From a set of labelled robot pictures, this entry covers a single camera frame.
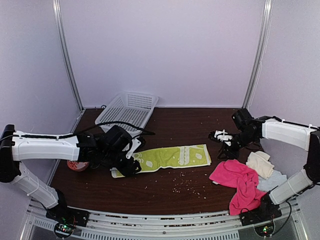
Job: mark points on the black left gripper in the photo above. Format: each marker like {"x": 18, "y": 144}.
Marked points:
{"x": 129, "y": 169}

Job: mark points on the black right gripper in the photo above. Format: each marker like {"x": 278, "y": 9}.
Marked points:
{"x": 232, "y": 154}

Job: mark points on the green and white patterned towel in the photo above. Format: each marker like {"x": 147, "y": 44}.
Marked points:
{"x": 177, "y": 157}

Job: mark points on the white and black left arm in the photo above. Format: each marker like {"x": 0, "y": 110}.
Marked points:
{"x": 16, "y": 146}

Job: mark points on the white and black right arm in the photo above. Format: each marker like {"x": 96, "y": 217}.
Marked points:
{"x": 295, "y": 148}

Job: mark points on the pink towel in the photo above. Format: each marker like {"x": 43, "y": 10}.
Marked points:
{"x": 233, "y": 174}

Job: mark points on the cream towel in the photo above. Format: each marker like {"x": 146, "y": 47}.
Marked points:
{"x": 259, "y": 161}

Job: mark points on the white perforated plastic basket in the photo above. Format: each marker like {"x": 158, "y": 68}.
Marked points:
{"x": 129, "y": 110}

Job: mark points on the red patterned bowl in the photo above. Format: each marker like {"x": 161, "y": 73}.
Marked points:
{"x": 77, "y": 166}

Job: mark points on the light blue towel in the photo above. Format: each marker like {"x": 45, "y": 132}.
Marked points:
{"x": 276, "y": 179}

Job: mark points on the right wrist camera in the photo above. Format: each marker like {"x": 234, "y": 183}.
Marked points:
{"x": 221, "y": 137}

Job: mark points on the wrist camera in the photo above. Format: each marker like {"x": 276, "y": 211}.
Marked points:
{"x": 221, "y": 137}
{"x": 135, "y": 145}

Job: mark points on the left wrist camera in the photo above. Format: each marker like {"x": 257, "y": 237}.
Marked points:
{"x": 135, "y": 145}

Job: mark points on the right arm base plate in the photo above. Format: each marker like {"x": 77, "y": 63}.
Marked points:
{"x": 256, "y": 216}

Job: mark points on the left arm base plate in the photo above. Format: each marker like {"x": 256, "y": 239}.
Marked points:
{"x": 71, "y": 216}

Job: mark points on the right aluminium corner post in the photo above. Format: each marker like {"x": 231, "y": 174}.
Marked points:
{"x": 260, "y": 50}

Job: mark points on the aluminium corner post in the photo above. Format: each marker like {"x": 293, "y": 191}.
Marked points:
{"x": 65, "y": 53}
{"x": 260, "y": 50}

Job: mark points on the left aluminium corner post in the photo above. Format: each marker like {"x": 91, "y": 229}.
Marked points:
{"x": 65, "y": 53}

